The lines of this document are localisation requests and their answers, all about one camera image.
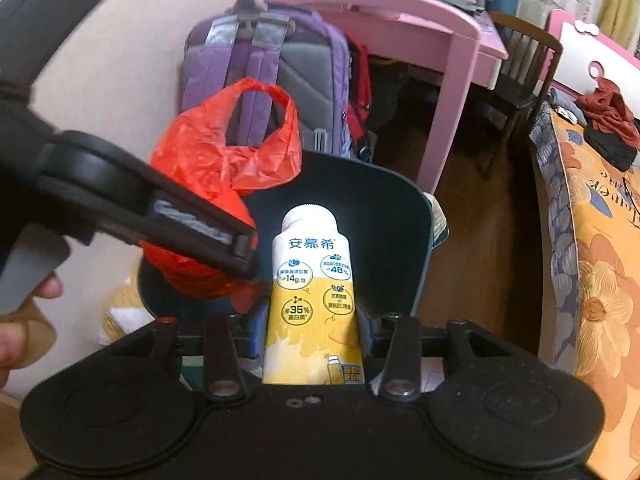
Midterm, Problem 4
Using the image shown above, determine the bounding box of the red black bag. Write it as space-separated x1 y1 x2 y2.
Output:
345 35 377 167

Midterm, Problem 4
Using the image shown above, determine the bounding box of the yellow curtain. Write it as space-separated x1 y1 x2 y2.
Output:
597 0 640 47

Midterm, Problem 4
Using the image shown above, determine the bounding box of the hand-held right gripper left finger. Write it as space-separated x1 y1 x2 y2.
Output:
100 306 271 404

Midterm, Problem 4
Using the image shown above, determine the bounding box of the dark wooden chair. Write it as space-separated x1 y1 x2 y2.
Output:
475 10 564 182

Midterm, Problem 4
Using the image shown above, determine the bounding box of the dark green trash bin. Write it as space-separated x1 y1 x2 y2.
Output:
137 150 435 393

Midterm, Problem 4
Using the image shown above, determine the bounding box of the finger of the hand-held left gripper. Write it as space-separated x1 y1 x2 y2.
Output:
144 162 261 281

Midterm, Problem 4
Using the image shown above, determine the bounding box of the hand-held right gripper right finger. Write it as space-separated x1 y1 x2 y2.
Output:
354 309 511 404

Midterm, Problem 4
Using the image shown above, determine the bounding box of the pink white bed headboard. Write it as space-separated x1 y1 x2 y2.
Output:
545 9 640 111

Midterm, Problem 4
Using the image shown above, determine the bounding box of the red clothing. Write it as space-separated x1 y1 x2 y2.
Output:
575 77 640 149

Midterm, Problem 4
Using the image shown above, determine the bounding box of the red plastic bag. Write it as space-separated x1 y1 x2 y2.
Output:
141 77 304 314

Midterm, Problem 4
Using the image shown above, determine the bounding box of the black clothing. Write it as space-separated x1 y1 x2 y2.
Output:
585 127 640 172

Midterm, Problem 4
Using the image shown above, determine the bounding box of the purple grey backpack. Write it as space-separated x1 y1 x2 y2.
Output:
180 0 352 159

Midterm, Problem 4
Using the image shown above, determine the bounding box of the white yellow yogurt bottle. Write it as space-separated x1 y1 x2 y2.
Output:
262 203 365 386

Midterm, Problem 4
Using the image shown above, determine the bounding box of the pink desk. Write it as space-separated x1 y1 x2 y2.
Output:
264 0 511 196

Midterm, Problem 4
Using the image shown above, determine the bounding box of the person's left hand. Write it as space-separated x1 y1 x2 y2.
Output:
0 273 64 388

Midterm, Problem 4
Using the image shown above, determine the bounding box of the orange floral bedsheet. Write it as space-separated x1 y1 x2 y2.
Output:
530 100 640 467

